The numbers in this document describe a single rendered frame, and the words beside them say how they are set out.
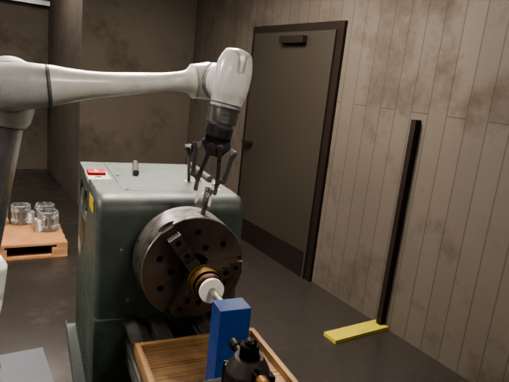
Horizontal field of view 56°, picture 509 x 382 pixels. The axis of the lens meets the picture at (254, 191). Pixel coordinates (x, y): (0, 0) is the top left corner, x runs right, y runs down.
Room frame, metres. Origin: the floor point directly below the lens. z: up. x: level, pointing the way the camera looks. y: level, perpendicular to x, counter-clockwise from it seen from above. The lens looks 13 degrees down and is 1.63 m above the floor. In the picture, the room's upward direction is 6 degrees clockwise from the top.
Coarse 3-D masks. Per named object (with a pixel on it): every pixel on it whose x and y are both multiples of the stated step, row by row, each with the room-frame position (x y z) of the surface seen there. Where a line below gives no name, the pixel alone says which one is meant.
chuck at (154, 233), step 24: (168, 216) 1.36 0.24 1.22; (192, 216) 1.34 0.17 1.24; (144, 240) 1.32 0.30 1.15; (192, 240) 1.32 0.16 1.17; (216, 240) 1.35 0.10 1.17; (144, 264) 1.26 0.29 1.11; (168, 264) 1.29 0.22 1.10; (144, 288) 1.27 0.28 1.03; (168, 288) 1.30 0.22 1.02; (192, 312) 1.33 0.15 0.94
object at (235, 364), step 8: (232, 360) 0.78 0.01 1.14; (240, 360) 0.77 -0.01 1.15; (264, 360) 0.78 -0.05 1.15; (232, 368) 0.76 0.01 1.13; (240, 368) 0.76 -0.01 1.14; (248, 368) 0.75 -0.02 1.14; (256, 368) 0.76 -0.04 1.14; (264, 368) 0.77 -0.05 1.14; (232, 376) 0.76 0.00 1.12; (240, 376) 0.75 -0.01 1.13; (248, 376) 0.75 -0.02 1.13
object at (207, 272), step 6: (192, 270) 1.24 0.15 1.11; (198, 270) 1.23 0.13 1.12; (204, 270) 1.23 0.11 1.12; (210, 270) 1.23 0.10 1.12; (216, 270) 1.27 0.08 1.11; (192, 276) 1.23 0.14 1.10; (198, 276) 1.21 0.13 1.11; (204, 276) 1.20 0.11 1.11; (210, 276) 1.20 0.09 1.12; (216, 276) 1.21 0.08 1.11; (192, 282) 1.21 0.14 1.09; (198, 282) 1.19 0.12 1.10; (222, 282) 1.21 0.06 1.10; (192, 288) 1.21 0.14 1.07; (198, 288) 1.18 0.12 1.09; (198, 294) 1.18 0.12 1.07
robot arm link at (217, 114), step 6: (210, 102) 1.35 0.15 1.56; (216, 102) 1.33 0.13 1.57; (210, 108) 1.35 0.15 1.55; (216, 108) 1.33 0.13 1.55; (222, 108) 1.32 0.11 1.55; (228, 108) 1.33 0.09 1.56; (234, 108) 1.33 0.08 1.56; (240, 108) 1.36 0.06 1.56; (210, 114) 1.34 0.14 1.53; (216, 114) 1.33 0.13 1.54; (222, 114) 1.33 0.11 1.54; (228, 114) 1.33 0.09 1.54; (234, 114) 1.34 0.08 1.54; (210, 120) 1.34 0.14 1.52; (216, 120) 1.32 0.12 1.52; (222, 120) 1.33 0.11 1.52; (228, 120) 1.33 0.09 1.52; (234, 120) 1.34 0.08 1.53; (228, 126) 1.34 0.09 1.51; (234, 126) 1.35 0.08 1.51
